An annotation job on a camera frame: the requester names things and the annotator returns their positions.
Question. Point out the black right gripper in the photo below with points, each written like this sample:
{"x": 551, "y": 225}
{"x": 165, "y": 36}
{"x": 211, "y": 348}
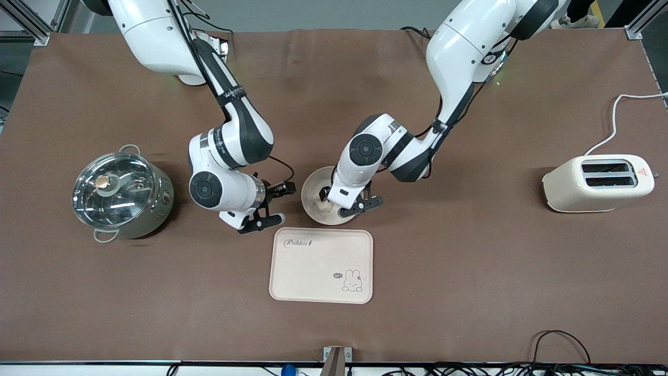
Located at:
{"x": 272, "y": 190}

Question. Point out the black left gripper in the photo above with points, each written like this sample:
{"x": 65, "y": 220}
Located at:
{"x": 324, "y": 194}

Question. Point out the round cream plate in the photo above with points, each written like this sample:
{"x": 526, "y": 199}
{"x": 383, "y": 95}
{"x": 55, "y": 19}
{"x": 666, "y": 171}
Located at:
{"x": 312, "y": 190}

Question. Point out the small white bun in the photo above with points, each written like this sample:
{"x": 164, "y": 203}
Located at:
{"x": 329, "y": 208}

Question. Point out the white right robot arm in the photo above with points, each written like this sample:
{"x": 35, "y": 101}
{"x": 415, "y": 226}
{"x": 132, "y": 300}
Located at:
{"x": 151, "y": 36}

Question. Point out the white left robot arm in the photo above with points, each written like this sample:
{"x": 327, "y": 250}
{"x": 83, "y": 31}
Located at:
{"x": 464, "y": 47}

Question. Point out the cream rabbit print tray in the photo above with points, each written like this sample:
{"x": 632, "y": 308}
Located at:
{"x": 313, "y": 271}

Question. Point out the steel pot with lid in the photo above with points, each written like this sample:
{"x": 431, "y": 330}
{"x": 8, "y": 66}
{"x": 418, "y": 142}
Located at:
{"x": 156, "y": 209}

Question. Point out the brown table mat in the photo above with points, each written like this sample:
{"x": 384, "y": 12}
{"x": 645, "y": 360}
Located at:
{"x": 417, "y": 324}

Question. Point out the glass pot lid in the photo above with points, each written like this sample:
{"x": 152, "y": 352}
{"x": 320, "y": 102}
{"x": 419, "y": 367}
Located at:
{"x": 112, "y": 190}

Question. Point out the blue round cap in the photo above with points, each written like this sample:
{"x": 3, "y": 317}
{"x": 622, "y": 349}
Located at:
{"x": 288, "y": 370}

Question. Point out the cream two-slot toaster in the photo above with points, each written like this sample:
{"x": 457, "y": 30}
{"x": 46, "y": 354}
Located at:
{"x": 579, "y": 190}

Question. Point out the white sneaker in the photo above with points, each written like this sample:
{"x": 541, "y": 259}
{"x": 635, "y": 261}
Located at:
{"x": 576, "y": 22}

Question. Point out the black trouser leg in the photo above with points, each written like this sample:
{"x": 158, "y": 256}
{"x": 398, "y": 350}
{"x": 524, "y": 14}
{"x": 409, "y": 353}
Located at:
{"x": 623, "y": 11}

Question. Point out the metal mounting bracket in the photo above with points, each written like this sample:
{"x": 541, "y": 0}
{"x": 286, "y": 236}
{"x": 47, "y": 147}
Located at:
{"x": 329, "y": 353}

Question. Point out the aluminium frame profile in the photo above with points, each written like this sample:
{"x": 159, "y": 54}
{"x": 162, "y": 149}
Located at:
{"x": 642, "y": 21}
{"x": 26, "y": 21}

